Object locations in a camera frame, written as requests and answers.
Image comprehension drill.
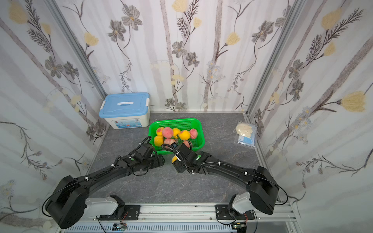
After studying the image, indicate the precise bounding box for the blue lid storage box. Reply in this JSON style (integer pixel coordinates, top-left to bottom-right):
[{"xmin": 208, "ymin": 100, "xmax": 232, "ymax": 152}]
[{"xmin": 99, "ymin": 92, "xmax": 150, "ymax": 129}]

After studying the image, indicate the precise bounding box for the pink peach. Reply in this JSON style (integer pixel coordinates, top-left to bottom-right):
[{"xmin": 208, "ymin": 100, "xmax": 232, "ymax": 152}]
[
  {"xmin": 189, "ymin": 129, "xmax": 198, "ymax": 139},
  {"xmin": 183, "ymin": 140, "xmax": 192, "ymax": 150},
  {"xmin": 162, "ymin": 127, "xmax": 173, "ymax": 139},
  {"xmin": 164, "ymin": 138, "xmax": 176, "ymax": 145}
]

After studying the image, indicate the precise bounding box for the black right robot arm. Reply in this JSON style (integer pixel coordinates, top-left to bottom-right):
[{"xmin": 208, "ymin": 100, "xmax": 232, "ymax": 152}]
[{"xmin": 171, "ymin": 143, "xmax": 282, "ymax": 218}]

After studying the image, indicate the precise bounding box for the green plastic perforated basket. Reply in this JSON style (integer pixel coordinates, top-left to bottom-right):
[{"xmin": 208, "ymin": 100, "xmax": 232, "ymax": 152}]
[{"xmin": 148, "ymin": 118, "xmax": 205, "ymax": 151}]

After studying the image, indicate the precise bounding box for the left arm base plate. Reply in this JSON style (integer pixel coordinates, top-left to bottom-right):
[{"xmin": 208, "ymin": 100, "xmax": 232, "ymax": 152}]
[{"xmin": 98, "ymin": 205, "xmax": 141, "ymax": 221}]

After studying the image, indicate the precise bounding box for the small green circuit board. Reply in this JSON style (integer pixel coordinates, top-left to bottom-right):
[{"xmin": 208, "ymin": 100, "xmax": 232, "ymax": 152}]
[{"xmin": 112, "ymin": 223, "xmax": 127, "ymax": 231}]

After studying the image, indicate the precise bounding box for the blue face mask pack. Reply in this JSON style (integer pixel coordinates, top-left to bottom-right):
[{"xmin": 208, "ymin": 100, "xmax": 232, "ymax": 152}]
[{"xmin": 234, "ymin": 135, "xmax": 256, "ymax": 149}]

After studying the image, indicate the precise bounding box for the clear bag of white gloves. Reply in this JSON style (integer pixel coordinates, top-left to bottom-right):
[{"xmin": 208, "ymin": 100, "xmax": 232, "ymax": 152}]
[{"xmin": 233, "ymin": 121, "xmax": 257, "ymax": 138}]

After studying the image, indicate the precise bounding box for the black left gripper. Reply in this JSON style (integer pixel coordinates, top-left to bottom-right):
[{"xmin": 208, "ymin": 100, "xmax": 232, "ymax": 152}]
[{"xmin": 142, "ymin": 154, "xmax": 168, "ymax": 170}]

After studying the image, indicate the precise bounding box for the yellow peach with red blush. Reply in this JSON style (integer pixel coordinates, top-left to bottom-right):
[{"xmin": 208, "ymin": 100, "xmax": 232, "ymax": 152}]
[{"xmin": 156, "ymin": 127, "xmax": 164, "ymax": 136}]

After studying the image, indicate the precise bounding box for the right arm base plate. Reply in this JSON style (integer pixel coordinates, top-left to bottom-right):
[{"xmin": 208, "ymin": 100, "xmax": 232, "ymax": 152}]
[{"xmin": 215, "ymin": 204, "xmax": 255, "ymax": 220}]

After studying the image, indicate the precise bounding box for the aluminium front rail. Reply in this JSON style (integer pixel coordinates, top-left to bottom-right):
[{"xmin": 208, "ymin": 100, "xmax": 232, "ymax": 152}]
[{"xmin": 80, "ymin": 203, "xmax": 296, "ymax": 222}]

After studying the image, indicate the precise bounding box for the yellow peach bottom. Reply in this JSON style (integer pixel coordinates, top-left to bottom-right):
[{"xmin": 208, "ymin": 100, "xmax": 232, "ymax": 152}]
[{"xmin": 178, "ymin": 130, "xmax": 191, "ymax": 140}]

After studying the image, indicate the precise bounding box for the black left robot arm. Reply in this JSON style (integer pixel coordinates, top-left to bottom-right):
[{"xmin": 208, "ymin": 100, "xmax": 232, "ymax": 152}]
[{"xmin": 42, "ymin": 143, "xmax": 165, "ymax": 229}]

